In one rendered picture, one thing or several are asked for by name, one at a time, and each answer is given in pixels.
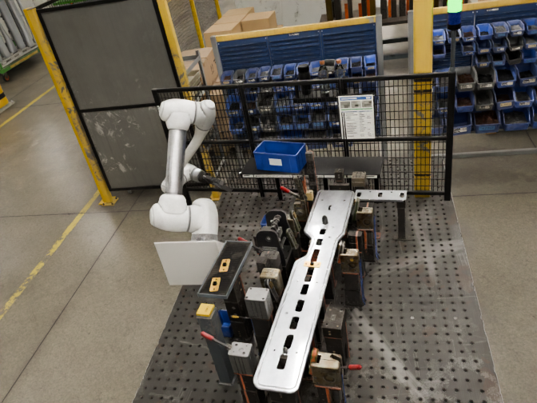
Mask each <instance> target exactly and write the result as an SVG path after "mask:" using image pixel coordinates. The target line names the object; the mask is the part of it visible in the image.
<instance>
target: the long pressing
mask: <svg viewBox="0 0 537 403"><path fill-rule="evenodd" d="M354 196H355V193H354V192H353V191H351V190H319V191H318V192H317V194H316V197H315V200H314V202H313V205H312V208H311V211H310V214H309V216H308V220H307V222H306V225H305V227H304V233H305V234H306V235H307V236H308V237H309V238H310V239H311V243H310V246H309V249H308V253H307V254H306V255H305V256H304V257H302V258H300V259H298V260H296V261H295V262H294V264H293V267H292V271H291V273H290V275H289V278H288V282H287V284H286V286H285V289H284V293H283V296H282V298H281V300H280V304H279V307H278V310H277V312H276V316H275V318H274V321H273V324H272V327H271V329H270V332H269V335H268V338H267V341H266V343H265V347H264V349H263V352H262V354H261V359H260V361H259V363H258V366H257V370H256V372H255V374H254V377H253V384H254V386H255V387H256V388H257V389H260V390H266V391H271V392H277V393H287V394H292V393H295V392H297V391H298V390H299V388H300V385H301V382H302V378H303V376H304V370H305V366H306V363H307V360H308V355H309V351H310V348H311V345H312V339H313V336H314V333H315V330H316V324H317V321H318V317H319V314H320V309H321V306H322V302H323V299H324V294H325V290H326V287H327V284H328V279H329V275H330V272H331V268H332V263H333V260H334V257H335V253H336V248H337V245H338V242H339V240H340V239H341V238H342V237H343V236H344V235H345V233H346V229H347V226H348V220H349V217H350V213H351V210H352V204H353V201H354ZM321 200H323V201H321ZM344 200H345V201H344ZM330 206H331V207H330ZM328 207H330V209H328ZM323 215H326V216H327V217H328V224H327V225H324V224H322V216H323ZM332 227H333V228H332ZM321 229H326V231H325V234H320V230H321ZM318 239H323V241H322V245H316V242H317V240H318ZM315 249H319V250H320V252H319V255H318V258H317V261H318V262H321V265H320V268H316V267H312V268H314V271H313V274H312V279H311V281H310V282H305V281H304V280H305V277H306V274H307V272H308V268H310V267H306V266H304V262H305V261H311V259H312V255H313V252H314V250H315ZM316 282H317V283H316ZM303 285H309V287H308V292H307V294H306V295H300V292H301V290H302V287H303ZM299 300H303V301H304V305H303V308H302V310H301V311H300V312H297V311H295V309H296V305H297V302H298V301H299ZM293 317H298V318H299V321H298V324H297V327H296V329H290V325H291V322H292V318H293ZM288 335H293V336H294V338H293V340H292V345H291V348H290V349H288V353H287V354H286V353H283V347H284V343H285V340H286V337H287V336H288ZM274 350H275V351H274ZM281 355H287V356H288V358H287V361H286V364H285V367H284V369H278V368H277V366H278V363H279V360H280V356H281Z"/></svg>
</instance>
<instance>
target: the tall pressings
mask: <svg viewBox="0 0 537 403"><path fill-rule="evenodd" d="M16 1H17V4H18V6H19V8H20V10H21V12H22V15H23V17H24V19H25V20H26V23H27V25H28V27H29V28H30V25H29V23H28V21H27V19H26V16H25V14H24V11H23V10H24V9H23V6H22V4H21V2H20V0H16ZM5 2H6V3H5ZM5 2H4V0H0V12H1V15H2V17H3V19H4V21H5V23H6V25H7V27H8V29H9V31H10V34H11V36H12V38H13V40H14V42H15V44H16V46H17V48H18V49H24V48H26V46H27V47H30V48H33V47H34V45H35V44H34V43H37V42H36V40H35V38H34V35H33V33H32V30H31V28H30V32H31V34H32V37H33V39H32V38H31V36H30V35H29V32H28V30H27V28H26V26H25V23H24V21H23V20H22V17H21V15H20V13H19V11H18V8H17V6H16V4H15V2H14V0H5ZM6 5H7V6H8V8H9V10H10V11H9V10H8V8H7V6H6ZM11 15H12V17H13V18H12V17H11ZM13 19H14V20H13ZM14 22H15V23H14ZM15 24H16V25H15ZM18 30H19V32H20V33H19V32H18ZM0 31H1V32H2V35H3V37H4V39H5V41H6V44H7V47H8V49H9V50H8V49H7V47H6V44H5V43H4V41H3V39H2V37H1V35H0V62H1V61H2V58H8V57H9V56H11V55H10V52H11V53H14V54H15V53H17V51H18V50H17V48H16V46H15V44H14V42H13V41H12V40H11V39H10V37H9V36H8V34H7V33H6V32H5V30H4V29H3V27H2V24H1V23H0ZM23 41H24V42H23ZM24 43H25V44H24Z"/></svg>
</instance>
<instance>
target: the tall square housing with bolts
mask: <svg viewBox="0 0 537 403"><path fill-rule="evenodd" d="M245 304H246V307H247V310H248V313H249V317H255V318H256V319H253V318H249V319H251V321H252V324H253V330H254V333H255V338H256V341H257V347H258V349H259V354H258V355H259V358H260V359H261V354H262V352H263V349H264V347H265V343H266V341H267V338H268V335H269V332H270V329H271V327H272V324H273V321H274V317H273V314H272V311H273V305H272V298H271V294H270V291H269V289H266V288H255V287H249V289H248V291H247V293H246V295H245Z"/></svg>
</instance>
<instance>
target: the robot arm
mask: <svg viewBox="0 0 537 403"><path fill-rule="evenodd" d="M159 116H160V118H161V120H162V121H165V123H166V126H167V128H168V130H169V140H168V151H167V166H166V177H165V180H164V181H163V182H162V183H161V190H162V191H163V192H164V193H165V194H162V195H161V196H160V199H159V202H158V204H154V205H153V206H152V208H151V209H150V211H149V219H150V223H151V225H153V226H155V227H157V228H158V229H162V230H165V231H170V232H190V233H192V237H191V241H218V237H217V233H218V212H217V207H216V205H215V203H214V202H213V201H212V200H210V199H208V198H198V199H197V200H195V201H194V202H193V204H192V205H187V204H186V199H185V197H184V196H183V195H182V189H183V185H184V184H185V183H186V182H188V181H190V180H193V181H195V182H201V183H204V184H205V183H206V182H208V183H209V184H211V185H214V186H216V187H218V188H220V189H222V190H225V191H228V192H230V193H231V192H232V190H233V189H232V188H230V187H228V186H226V185H224V183H225V182H223V181H222V180H219V179H217V178H214V177H212V176H209V174H208V173H206V172H205V171H204V170H201V169H199V168H197V167H196V166H194V165H192V164H189V163H188V162H189V160H190V159H191V158H192V156H193V155H194V154H195V152H196V151H197V149H198V148H199V146H200V145H201V143H202V142H203V140H204V138H205V136H206V134H207V133H208V132H209V130H210V129H211V127H212V125H213V123H214V120H215V117H216V107H215V104H214V102H212V101H210V100H204V101H201V102H193V101H190V100H185V99H169V100H166V101H163V102H162V103H161V106H160V109H159ZM190 124H194V125H195V133H194V136H193V139H192V141H191V142H190V143H189V145H188V147H187V149H185V143H186V132H187V131H188V129H189V127H190Z"/></svg>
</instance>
